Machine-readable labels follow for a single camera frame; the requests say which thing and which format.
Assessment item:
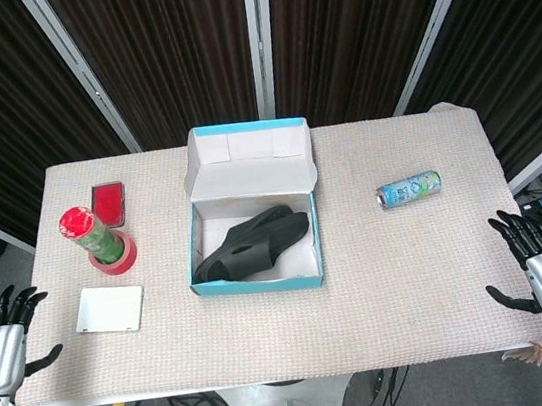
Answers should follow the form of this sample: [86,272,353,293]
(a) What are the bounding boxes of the light blue shoe box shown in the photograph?
[168,111,334,306]

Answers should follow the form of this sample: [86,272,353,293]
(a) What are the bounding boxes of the white flat square board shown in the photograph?
[70,280,149,340]

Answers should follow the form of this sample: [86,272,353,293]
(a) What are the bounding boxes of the beige woven table cloth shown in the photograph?
[0,89,542,406]

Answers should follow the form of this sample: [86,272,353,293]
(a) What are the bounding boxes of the red tape roll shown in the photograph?
[85,230,141,280]

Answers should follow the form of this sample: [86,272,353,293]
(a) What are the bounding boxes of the grey partition post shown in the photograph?
[242,0,289,121]
[376,0,508,117]
[18,0,144,166]

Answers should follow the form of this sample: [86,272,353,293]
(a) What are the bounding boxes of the green canister with red lid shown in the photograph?
[55,199,128,271]

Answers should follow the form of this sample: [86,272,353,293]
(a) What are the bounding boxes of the light blue beverage can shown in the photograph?
[373,168,447,212]

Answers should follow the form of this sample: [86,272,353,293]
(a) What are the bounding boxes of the red stamp pad black case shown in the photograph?
[88,180,131,233]

